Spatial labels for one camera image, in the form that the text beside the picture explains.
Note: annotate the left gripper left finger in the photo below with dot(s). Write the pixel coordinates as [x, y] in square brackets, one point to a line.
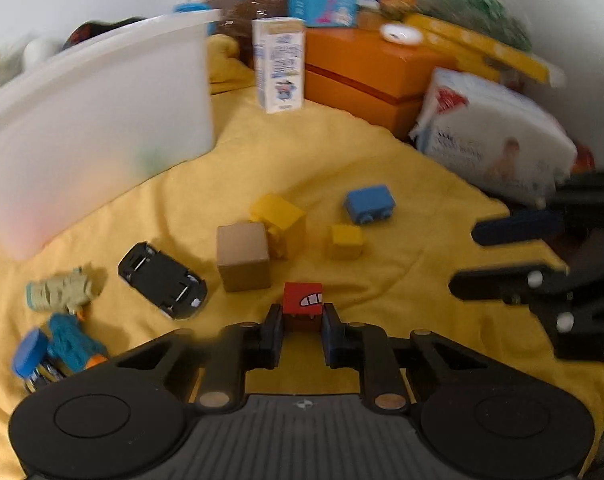
[238, 349]

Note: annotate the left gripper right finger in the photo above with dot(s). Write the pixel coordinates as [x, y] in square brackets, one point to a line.
[366, 349]

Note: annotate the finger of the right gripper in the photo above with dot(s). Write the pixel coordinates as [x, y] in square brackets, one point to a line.
[510, 284]
[518, 228]

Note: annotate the red face cube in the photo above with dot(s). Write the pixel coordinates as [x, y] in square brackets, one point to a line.
[302, 306]

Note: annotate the black toy car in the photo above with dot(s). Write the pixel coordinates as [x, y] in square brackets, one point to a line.
[169, 285]

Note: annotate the yellow square brick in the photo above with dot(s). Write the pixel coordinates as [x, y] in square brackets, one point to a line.
[284, 222]

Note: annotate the small blue brick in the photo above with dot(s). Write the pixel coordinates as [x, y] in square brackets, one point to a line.
[367, 205]

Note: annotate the blue round disc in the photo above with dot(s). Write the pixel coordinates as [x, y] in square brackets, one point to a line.
[31, 351]

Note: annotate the dark racing toy car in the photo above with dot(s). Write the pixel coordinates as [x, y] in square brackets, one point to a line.
[38, 376]

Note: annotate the brown wooden cube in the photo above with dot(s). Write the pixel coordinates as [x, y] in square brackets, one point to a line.
[242, 256]

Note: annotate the diaper pack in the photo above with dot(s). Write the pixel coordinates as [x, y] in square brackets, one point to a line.
[491, 136]

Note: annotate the small yellow brick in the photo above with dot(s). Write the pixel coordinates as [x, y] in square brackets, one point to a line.
[346, 242]

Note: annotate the yellow cloth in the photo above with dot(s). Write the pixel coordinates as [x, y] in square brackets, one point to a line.
[312, 157]

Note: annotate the teal orange toy cylinder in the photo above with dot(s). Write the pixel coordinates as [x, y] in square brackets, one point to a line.
[70, 345]

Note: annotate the pale green toy vehicle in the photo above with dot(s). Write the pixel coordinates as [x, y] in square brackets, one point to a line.
[62, 293]

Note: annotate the orange box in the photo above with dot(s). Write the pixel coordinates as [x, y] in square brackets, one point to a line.
[375, 80]

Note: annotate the white plastic bin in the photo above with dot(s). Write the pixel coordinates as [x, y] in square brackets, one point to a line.
[98, 119]

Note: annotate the milk carton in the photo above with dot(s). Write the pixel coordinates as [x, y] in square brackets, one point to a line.
[278, 48]

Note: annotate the red black helmet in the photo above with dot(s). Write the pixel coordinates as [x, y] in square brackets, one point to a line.
[93, 29]

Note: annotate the white round ball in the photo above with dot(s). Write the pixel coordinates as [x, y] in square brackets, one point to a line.
[39, 50]

